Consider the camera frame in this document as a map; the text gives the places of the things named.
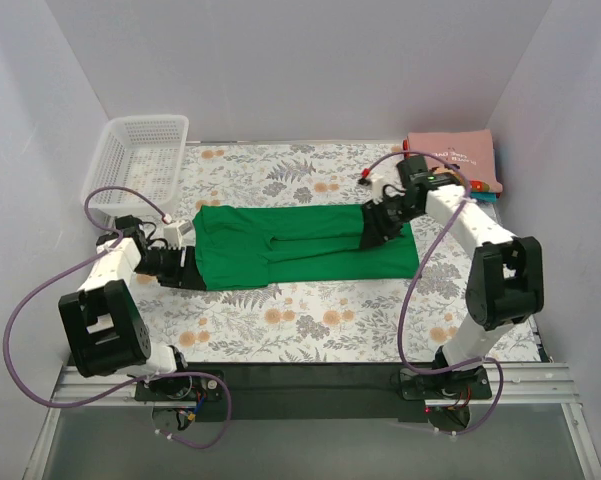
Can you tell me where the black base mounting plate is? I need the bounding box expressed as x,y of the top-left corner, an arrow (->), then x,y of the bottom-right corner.
134,361 -> 496,424

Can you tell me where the green t shirt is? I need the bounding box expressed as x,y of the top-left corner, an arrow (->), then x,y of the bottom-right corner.
193,205 -> 420,291

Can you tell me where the pink folded t shirt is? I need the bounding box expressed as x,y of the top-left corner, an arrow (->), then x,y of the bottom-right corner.
406,129 -> 503,195

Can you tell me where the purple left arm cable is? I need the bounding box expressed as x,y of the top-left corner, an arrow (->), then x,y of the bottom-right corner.
2,186 -> 232,450

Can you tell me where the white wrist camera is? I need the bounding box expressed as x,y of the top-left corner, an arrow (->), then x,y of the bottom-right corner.
358,169 -> 388,204
163,220 -> 194,249

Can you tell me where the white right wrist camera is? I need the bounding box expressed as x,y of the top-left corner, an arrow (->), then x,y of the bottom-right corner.
358,169 -> 388,204

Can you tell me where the floral table mat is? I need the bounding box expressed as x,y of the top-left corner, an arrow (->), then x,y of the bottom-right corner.
130,143 -> 470,362

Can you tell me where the aluminium rail frame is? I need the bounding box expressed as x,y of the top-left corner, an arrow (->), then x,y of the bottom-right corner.
29,219 -> 601,480

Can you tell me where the white plastic basket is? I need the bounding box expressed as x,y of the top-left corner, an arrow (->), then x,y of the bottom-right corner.
81,114 -> 189,217

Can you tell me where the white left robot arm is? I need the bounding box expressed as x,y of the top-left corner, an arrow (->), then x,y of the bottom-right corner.
58,215 -> 206,400

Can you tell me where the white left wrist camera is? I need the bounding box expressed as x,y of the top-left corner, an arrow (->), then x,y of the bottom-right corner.
163,220 -> 194,249

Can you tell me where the blue folded t shirt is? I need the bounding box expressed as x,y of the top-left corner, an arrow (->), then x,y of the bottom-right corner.
471,192 -> 498,203

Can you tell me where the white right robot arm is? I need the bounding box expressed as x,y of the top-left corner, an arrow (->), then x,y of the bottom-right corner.
358,150 -> 544,398

